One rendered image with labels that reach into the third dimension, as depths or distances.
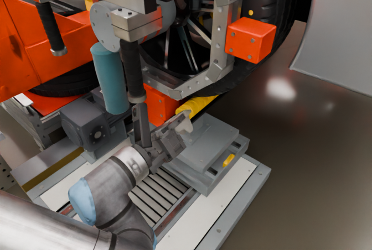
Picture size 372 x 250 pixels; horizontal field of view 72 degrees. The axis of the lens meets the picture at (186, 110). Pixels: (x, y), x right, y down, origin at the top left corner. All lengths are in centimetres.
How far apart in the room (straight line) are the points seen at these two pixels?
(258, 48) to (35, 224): 52
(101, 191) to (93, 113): 62
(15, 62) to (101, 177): 66
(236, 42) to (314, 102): 141
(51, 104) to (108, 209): 101
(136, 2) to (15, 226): 40
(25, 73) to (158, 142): 66
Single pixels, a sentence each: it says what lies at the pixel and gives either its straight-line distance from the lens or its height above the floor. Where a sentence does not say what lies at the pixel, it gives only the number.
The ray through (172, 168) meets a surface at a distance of 123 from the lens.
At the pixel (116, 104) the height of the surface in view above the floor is 53.
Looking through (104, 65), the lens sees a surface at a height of 69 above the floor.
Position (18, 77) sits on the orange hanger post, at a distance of 115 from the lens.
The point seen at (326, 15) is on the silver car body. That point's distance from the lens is 69.
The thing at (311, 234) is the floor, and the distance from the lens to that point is 134.
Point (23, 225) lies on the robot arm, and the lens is 47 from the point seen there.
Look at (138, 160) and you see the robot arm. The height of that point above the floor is 66.
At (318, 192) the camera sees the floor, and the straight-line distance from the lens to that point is 147.
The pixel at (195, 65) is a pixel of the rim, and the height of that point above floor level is 67.
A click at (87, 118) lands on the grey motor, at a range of 113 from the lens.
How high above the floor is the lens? 113
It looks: 41 degrees down
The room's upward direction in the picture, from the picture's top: straight up
